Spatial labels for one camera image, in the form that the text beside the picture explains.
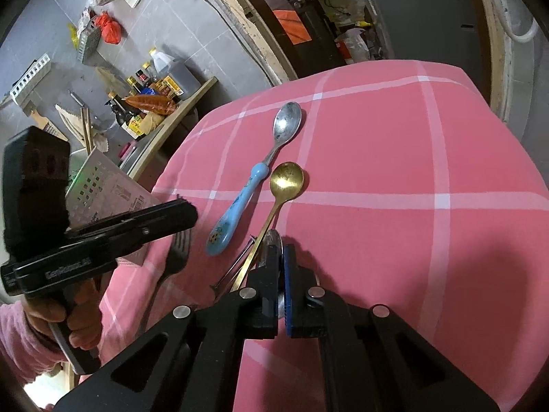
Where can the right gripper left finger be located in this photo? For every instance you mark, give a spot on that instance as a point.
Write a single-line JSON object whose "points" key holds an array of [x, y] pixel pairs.
{"points": [[189, 360]]}

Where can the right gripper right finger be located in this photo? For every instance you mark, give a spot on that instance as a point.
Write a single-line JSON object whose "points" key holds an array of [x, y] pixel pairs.
{"points": [[372, 360]]}

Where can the white perforated utensil holder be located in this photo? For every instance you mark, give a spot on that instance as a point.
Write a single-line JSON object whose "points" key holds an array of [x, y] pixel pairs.
{"points": [[100, 190]]}

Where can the gold spoon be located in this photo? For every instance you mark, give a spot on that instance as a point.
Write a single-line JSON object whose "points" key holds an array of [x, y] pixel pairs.
{"points": [[286, 184]]}

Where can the blue ceramic handled spoon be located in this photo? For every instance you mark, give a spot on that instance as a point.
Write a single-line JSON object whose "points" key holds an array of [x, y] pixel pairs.
{"points": [[286, 125]]}

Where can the steel vegetable peeler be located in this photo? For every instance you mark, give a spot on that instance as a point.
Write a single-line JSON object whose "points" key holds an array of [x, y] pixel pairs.
{"points": [[243, 253]]}

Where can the person left hand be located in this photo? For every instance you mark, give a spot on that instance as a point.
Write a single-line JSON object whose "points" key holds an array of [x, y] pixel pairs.
{"points": [[84, 321]]}

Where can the yellow label sauce bottle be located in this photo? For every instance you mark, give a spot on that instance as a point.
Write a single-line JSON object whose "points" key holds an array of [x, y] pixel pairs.
{"points": [[132, 124]]}

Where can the pink checked tablecloth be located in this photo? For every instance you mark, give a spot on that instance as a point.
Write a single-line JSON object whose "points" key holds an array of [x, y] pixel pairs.
{"points": [[417, 197]]}

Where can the dark sauce bottle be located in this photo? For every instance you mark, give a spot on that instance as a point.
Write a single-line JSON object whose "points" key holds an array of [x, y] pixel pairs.
{"points": [[122, 110]]}

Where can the large soy sauce jug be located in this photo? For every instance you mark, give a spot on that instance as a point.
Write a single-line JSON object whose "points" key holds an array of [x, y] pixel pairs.
{"points": [[175, 73]]}

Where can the red plastic bag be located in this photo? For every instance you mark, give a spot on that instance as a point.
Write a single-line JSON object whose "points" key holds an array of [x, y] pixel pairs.
{"points": [[111, 30]]}

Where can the grey cabinet appliance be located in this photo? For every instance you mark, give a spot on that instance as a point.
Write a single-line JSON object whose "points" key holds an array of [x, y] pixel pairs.
{"points": [[454, 32]]}

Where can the white wall basket shelf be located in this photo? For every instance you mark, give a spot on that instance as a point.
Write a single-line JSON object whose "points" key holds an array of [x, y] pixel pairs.
{"points": [[22, 89]]}

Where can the grey wall spice shelf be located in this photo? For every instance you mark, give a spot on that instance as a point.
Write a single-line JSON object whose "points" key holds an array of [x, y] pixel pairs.
{"points": [[88, 41]]}

